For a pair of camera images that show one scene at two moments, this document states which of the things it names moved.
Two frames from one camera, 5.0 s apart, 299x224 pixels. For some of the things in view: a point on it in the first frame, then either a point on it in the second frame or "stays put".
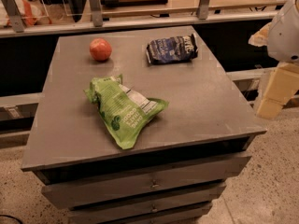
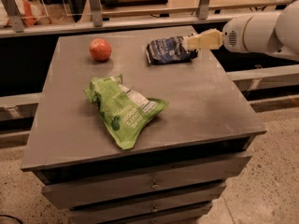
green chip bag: (124, 111) stays put
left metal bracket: (11, 9) stays put
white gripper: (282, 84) to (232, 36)
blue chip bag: (172, 50) stays put
